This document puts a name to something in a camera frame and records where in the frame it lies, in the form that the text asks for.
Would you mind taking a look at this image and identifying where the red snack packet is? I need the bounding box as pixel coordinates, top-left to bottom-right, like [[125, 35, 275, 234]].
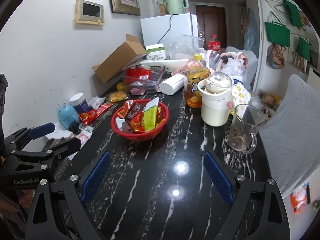
[[117, 100, 134, 119]]

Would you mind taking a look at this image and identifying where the green white tissue pack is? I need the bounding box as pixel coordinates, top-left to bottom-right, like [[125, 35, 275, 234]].
[[143, 98, 159, 132]]

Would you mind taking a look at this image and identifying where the red gold candy wrapper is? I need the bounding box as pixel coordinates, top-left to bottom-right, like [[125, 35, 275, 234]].
[[129, 112, 145, 133]]

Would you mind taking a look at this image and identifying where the brown snack packet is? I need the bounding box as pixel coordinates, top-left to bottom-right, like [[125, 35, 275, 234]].
[[125, 102, 144, 121]]

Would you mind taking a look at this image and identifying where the left human hand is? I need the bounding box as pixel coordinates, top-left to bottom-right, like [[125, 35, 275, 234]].
[[0, 189, 36, 213]]

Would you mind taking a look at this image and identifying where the crumpled white tissue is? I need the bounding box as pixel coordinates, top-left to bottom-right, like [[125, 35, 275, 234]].
[[45, 122, 74, 140]]

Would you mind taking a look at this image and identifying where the red snack packets pile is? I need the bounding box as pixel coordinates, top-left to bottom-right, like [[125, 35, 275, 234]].
[[79, 103, 112, 125]]

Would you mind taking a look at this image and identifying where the white lid blue jar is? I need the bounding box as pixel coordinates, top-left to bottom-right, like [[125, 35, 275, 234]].
[[69, 93, 91, 113]]

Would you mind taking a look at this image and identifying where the glass mug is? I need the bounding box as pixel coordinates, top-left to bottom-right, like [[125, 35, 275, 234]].
[[228, 104, 267, 154]]

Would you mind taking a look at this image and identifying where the red plastic basket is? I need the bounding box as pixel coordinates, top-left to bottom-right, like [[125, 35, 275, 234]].
[[111, 98, 169, 142]]

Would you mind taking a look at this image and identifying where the yellow noodle snack packet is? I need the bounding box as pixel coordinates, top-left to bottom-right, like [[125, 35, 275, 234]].
[[109, 90, 129, 104]]

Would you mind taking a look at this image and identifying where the yellow round fruit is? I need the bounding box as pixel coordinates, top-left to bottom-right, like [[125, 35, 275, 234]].
[[116, 82, 126, 91]]

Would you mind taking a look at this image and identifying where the cream ceramic jar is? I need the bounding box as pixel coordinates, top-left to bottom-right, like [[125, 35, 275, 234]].
[[197, 72, 233, 127]]

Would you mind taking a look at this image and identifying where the red bag in tray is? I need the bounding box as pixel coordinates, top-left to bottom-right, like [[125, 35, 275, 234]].
[[125, 67, 151, 84]]

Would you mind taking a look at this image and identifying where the clear plastic tray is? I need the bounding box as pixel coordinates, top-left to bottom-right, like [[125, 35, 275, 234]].
[[120, 70, 165, 92]]

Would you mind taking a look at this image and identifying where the white paper roll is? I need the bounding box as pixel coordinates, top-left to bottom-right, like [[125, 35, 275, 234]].
[[159, 74, 185, 95]]

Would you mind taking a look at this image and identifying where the orange drink bottle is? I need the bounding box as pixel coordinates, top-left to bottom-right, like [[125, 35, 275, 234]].
[[184, 54, 210, 108]]

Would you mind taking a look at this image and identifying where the brown cardboard box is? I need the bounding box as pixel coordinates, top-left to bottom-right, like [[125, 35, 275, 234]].
[[92, 34, 146, 83]]

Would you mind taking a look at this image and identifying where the green white carton box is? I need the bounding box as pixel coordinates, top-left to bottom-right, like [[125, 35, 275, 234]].
[[145, 43, 167, 61]]

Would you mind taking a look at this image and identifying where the red cola bottle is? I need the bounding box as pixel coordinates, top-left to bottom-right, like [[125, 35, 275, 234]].
[[208, 34, 221, 51]]

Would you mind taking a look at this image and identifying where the white mini fridge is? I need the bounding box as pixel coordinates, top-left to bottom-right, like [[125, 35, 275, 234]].
[[140, 13, 198, 46]]

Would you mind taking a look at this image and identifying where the green tote bag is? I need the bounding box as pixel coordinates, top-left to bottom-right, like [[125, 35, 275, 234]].
[[265, 11, 291, 48]]

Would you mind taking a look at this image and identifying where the green electric kettle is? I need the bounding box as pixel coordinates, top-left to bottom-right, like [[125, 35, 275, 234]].
[[162, 0, 189, 15]]

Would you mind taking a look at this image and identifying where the wall intercom panel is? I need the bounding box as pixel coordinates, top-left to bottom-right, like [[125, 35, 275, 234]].
[[75, 0, 104, 25]]

